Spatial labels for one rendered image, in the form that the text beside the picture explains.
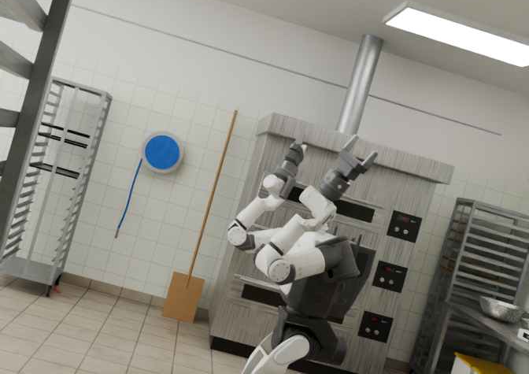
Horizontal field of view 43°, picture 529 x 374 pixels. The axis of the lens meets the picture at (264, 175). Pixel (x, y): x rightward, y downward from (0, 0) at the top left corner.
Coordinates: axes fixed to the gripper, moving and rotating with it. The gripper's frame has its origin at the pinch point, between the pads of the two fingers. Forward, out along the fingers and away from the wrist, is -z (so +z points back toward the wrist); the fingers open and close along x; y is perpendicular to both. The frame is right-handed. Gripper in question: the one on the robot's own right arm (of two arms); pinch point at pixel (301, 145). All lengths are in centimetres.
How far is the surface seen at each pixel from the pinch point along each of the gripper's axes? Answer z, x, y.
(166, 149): -70, -289, 201
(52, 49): 74, 165, -1
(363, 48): -225, -255, 72
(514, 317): -68, -313, -137
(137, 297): 55, -359, 177
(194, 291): 28, -344, 125
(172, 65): -142, -266, 233
